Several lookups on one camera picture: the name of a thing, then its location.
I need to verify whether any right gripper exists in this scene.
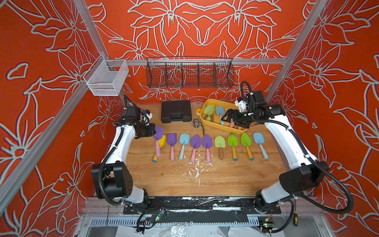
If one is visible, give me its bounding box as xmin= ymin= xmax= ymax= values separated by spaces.
xmin=223 ymin=108 xmax=260 ymax=128

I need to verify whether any yellow square shovel yellow handle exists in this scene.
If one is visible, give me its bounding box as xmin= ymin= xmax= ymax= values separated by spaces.
xmin=153 ymin=135 xmax=166 ymax=163

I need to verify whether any purple square shovel pink handle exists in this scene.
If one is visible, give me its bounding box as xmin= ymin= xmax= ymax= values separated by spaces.
xmin=166 ymin=133 xmax=177 ymax=162

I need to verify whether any green shovel yellow handle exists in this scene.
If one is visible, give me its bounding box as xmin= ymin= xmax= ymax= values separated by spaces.
xmin=240 ymin=132 xmax=254 ymax=161
xmin=228 ymin=133 xmax=238 ymax=161

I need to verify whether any light green shovel wooden handle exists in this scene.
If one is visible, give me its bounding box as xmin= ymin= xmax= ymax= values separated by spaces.
xmin=214 ymin=135 xmax=226 ymax=160

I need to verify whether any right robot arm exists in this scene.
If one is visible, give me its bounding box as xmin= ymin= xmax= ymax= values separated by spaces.
xmin=221 ymin=91 xmax=354 ymax=214

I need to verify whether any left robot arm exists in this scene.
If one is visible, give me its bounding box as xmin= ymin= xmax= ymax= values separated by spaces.
xmin=91 ymin=116 xmax=156 ymax=208

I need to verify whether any blue shovel in box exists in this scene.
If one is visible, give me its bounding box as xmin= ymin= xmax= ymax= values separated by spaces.
xmin=216 ymin=107 xmax=225 ymax=125

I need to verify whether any yellow plastic storage box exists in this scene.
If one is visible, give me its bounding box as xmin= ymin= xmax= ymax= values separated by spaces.
xmin=200 ymin=99 xmax=247 ymax=134

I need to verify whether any black plastic tool case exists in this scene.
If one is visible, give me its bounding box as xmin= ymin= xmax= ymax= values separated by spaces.
xmin=161 ymin=100 xmax=192 ymax=123

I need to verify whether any yellow black screwdriver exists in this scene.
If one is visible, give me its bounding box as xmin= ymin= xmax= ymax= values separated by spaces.
xmin=293 ymin=212 xmax=298 ymax=227

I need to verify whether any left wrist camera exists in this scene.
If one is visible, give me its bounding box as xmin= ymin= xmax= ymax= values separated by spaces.
xmin=125 ymin=106 xmax=153 ymax=124

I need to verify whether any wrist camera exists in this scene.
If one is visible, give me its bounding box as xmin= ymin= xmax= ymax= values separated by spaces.
xmin=125 ymin=106 xmax=153 ymax=124
xmin=235 ymin=99 xmax=247 ymax=113

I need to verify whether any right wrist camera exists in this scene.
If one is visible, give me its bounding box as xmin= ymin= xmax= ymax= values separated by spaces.
xmin=235 ymin=99 xmax=247 ymax=113

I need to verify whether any green shovel brown wooden handle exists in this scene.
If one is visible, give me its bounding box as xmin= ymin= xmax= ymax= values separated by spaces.
xmin=203 ymin=105 xmax=215 ymax=122

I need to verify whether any clear plastic wall bin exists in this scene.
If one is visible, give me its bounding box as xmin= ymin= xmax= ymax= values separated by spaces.
xmin=83 ymin=55 xmax=129 ymax=96

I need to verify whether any black wire wall basket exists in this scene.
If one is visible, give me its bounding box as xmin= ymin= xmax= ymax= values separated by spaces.
xmin=146 ymin=56 xmax=235 ymax=89

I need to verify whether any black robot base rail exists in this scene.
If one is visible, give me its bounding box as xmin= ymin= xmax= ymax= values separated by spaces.
xmin=122 ymin=195 xmax=282 ymax=215

